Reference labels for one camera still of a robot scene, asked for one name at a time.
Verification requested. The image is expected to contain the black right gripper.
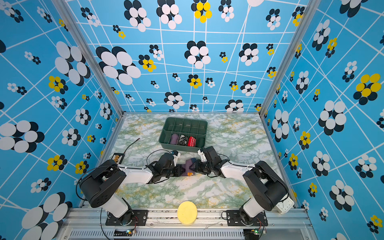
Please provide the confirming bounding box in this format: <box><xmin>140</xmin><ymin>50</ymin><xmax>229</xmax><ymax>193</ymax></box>
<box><xmin>189</xmin><ymin>159</ymin><xmax>215</xmax><ymax>174</ymax></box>

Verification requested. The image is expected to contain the purple teal sock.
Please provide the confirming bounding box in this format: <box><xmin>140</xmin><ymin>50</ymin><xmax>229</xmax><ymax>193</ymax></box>
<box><xmin>180</xmin><ymin>158</ymin><xmax>196</xmax><ymax>177</ymax></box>

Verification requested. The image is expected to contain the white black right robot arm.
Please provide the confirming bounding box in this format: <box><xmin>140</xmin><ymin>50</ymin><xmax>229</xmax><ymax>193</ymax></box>
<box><xmin>190</xmin><ymin>147</ymin><xmax>289</xmax><ymax>225</ymax></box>

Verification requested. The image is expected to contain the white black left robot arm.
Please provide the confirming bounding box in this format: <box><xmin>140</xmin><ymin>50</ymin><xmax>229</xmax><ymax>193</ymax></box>
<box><xmin>78</xmin><ymin>151</ymin><xmax>188</xmax><ymax>222</ymax></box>

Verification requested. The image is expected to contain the green rolled sock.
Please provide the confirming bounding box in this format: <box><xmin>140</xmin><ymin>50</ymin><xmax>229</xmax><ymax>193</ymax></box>
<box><xmin>196</xmin><ymin>138</ymin><xmax>205</xmax><ymax>148</ymax></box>

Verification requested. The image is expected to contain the purple rolled sock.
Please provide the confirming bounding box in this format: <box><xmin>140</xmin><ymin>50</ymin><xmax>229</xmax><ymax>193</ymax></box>
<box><xmin>170</xmin><ymin>134</ymin><xmax>179</xmax><ymax>145</ymax></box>

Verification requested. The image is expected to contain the red rolled sock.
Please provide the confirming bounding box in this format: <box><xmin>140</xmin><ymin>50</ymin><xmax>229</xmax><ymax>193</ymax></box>
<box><xmin>187</xmin><ymin>136</ymin><xmax>197</xmax><ymax>148</ymax></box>

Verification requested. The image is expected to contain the black white rolled sock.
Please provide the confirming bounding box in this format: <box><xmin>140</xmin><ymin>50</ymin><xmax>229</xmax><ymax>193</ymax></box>
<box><xmin>178</xmin><ymin>135</ymin><xmax>188</xmax><ymax>146</ymax></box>

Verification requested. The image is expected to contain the green compartment tray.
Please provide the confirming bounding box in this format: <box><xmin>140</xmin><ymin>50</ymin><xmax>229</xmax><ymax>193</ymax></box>
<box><xmin>159</xmin><ymin>117</ymin><xmax>208</xmax><ymax>153</ymax></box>

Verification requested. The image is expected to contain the black tray with snacks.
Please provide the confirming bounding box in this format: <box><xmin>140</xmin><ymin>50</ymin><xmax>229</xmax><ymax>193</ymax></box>
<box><xmin>112</xmin><ymin>153</ymin><xmax>125</xmax><ymax>164</ymax></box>

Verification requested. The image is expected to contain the yellow round sponge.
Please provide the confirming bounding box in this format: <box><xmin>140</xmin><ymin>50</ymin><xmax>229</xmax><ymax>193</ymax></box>
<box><xmin>177</xmin><ymin>201</ymin><xmax>198</xmax><ymax>226</ymax></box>

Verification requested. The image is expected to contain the white square clock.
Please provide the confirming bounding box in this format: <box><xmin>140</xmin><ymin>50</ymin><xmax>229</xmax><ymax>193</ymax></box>
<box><xmin>275</xmin><ymin>195</ymin><xmax>295</xmax><ymax>215</ymax></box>

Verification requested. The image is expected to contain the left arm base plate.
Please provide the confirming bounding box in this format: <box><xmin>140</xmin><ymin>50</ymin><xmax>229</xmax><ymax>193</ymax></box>
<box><xmin>106</xmin><ymin>210</ymin><xmax>149</xmax><ymax>227</ymax></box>

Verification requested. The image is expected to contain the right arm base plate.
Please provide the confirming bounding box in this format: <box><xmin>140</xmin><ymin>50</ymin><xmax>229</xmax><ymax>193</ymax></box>
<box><xmin>225</xmin><ymin>210</ymin><xmax>268</xmax><ymax>227</ymax></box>

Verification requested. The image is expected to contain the aluminium front rail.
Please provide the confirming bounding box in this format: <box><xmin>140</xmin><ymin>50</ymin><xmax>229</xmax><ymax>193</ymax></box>
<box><xmin>55</xmin><ymin>207</ymin><xmax>319</xmax><ymax>240</ymax></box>

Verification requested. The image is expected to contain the aluminium corner post left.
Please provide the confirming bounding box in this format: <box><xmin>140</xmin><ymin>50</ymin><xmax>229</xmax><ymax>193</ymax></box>
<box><xmin>52</xmin><ymin>1</ymin><xmax>124</xmax><ymax>118</ymax></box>

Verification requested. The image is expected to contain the aluminium corner post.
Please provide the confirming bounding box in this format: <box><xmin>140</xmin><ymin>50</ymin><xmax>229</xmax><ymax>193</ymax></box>
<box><xmin>260</xmin><ymin>0</ymin><xmax>321</xmax><ymax>118</ymax></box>
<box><xmin>52</xmin><ymin>1</ymin><xmax>124</xmax><ymax>118</ymax></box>

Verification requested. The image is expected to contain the aluminium corner post right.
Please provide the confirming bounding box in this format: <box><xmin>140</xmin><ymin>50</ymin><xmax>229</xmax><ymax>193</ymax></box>
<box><xmin>260</xmin><ymin>0</ymin><xmax>321</xmax><ymax>118</ymax></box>

